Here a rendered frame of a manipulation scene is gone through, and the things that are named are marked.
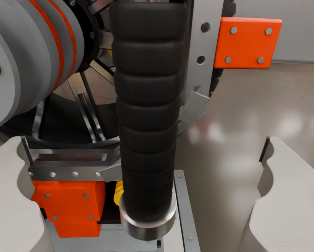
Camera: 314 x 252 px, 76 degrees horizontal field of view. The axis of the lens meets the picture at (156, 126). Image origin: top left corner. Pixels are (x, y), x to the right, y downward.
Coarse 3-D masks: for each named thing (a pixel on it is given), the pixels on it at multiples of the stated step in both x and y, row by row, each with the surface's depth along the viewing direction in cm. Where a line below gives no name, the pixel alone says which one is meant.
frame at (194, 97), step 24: (192, 0) 28; (216, 0) 27; (192, 24) 28; (216, 24) 28; (192, 48) 30; (192, 72) 31; (192, 96) 33; (192, 120) 35; (0, 144) 42; (48, 168) 40; (72, 168) 40; (96, 168) 40; (120, 168) 40
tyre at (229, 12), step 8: (224, 0) 34; (232, 0) 34; (224, 8) 35; (232, 8) 35; (224, 16) 35; (232, 16) 36; (216, 72) 40; (216, 80) 41; (208, 96) 43; (8, 136) 46; (32, 144) 47; (112, 144) 48
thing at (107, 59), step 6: (72, 0) 67; (120, 0) 67; (126, 0) 67; (102, 12) 65; (108, 12) 65; (102, 18) 66; (108, 18) 66; (108, 24) 66; (102, 54) 76; (108, 54) 76; (102, 60) 77; (108, 60) 77; (108, 66) 78
